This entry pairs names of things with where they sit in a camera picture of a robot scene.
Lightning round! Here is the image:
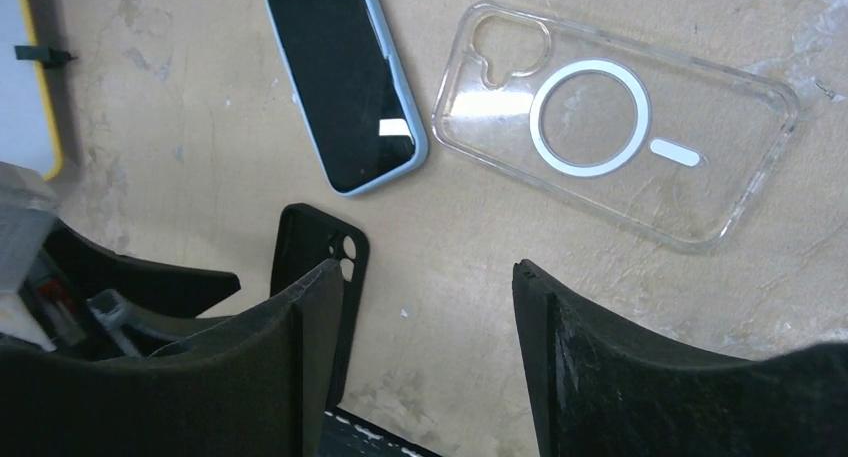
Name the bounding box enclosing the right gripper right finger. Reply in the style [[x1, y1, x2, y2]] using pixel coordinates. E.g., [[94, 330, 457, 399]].
[[512, 260, 847, 456]]

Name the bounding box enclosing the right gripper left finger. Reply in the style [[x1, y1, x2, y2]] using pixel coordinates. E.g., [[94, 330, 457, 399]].
[[1, 259, 344, 456]]

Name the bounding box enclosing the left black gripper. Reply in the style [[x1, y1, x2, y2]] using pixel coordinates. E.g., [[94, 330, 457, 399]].
[[1, 163, 241, 358]]

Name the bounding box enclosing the black phone case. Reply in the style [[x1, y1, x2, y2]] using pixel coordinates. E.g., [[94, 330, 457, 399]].
[[270, 203, 370, 409]]

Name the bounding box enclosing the black phone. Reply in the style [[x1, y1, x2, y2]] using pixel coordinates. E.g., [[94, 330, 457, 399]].
[[268, 0, 417, 194]]

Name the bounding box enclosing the light blue phone case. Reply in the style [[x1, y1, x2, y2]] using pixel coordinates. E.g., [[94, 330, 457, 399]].
[[264, 0, 431, 198]]

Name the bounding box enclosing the clear magsafe phone case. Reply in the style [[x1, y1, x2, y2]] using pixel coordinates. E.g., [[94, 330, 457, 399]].
[[431, 1, 801, 252]]

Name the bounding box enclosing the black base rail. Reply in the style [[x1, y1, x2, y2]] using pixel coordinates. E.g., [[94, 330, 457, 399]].
[[318, 407, 439, 457]]

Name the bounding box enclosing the whiteboard with yellow frame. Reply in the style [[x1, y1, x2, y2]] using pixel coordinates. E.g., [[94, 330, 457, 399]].
[[1, 0, 74, 181]]

